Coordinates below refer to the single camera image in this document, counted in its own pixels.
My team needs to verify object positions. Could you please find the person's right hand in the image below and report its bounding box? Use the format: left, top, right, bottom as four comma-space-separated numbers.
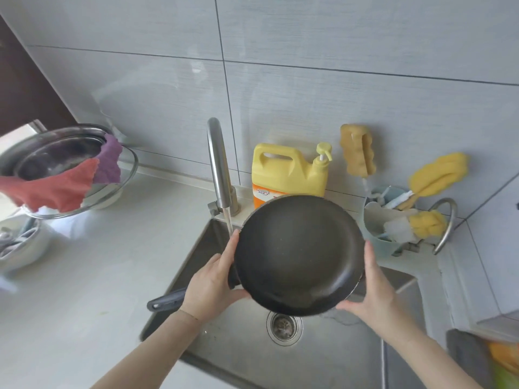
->
335, 240, 411, 341

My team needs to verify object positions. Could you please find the dark brown framed window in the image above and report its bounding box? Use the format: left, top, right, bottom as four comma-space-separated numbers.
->
0, 14, 78, 136

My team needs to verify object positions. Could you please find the person's left forearm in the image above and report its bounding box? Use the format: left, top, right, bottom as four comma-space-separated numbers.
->
91, 310, 203, 389

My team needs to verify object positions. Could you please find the purple cloth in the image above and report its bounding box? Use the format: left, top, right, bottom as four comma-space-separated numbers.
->
92, 133, 123, 185

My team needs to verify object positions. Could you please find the person's right forearm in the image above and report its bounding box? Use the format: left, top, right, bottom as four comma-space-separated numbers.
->
381, 316, 483, 389

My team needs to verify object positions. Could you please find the small curved steel tap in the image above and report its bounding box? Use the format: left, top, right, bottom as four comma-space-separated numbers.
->
429, 197, 458, 256

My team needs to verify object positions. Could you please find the steel faucet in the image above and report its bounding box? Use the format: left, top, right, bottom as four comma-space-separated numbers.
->
207, 117, 241, 217

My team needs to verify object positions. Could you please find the yellow detergent jug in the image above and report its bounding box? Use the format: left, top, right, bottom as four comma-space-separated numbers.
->
251, 142, 333, 210

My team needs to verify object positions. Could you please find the light blue utensil holder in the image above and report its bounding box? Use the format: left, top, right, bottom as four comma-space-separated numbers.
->
363, 185, 422, 258

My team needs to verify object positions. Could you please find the white scrub brush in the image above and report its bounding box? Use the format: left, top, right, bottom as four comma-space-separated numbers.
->
383, 217, 418, 244

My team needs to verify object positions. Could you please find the tan sponge brush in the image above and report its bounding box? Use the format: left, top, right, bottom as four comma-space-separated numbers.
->
340, 123, 378, 195

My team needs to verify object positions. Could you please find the long yellow sponge brush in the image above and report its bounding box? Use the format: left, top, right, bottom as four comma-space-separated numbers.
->
383, 152, 470, 211

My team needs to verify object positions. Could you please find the small yellow sponge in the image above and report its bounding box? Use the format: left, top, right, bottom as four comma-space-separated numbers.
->
408, 210, 448, 240

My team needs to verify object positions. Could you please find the white ceramic bowl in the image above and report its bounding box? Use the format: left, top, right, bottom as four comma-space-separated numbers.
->
0, 217, 51, 275

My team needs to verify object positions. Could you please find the steel sink strainer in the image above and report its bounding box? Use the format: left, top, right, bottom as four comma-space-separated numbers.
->
266, 311, 304, 347

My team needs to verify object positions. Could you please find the orange label bottle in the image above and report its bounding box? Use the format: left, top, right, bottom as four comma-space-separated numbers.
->
488, 340, 519, 389

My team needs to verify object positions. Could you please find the black frying pan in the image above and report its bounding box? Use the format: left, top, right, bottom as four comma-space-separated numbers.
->
147, 194, 367, 318

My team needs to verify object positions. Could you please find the steel sink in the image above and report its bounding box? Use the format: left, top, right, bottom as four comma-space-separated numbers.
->
139, 216, 427, 389

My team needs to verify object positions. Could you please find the dark grey cloth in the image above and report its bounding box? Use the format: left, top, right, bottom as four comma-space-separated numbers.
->
445, 328, 495, 389

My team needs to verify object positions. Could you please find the person's left hand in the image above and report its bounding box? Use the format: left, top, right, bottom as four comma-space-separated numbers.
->
178, 229, 252, 325

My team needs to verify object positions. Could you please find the red cloth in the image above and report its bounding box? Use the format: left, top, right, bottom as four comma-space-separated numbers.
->
0, 157, 101, 213

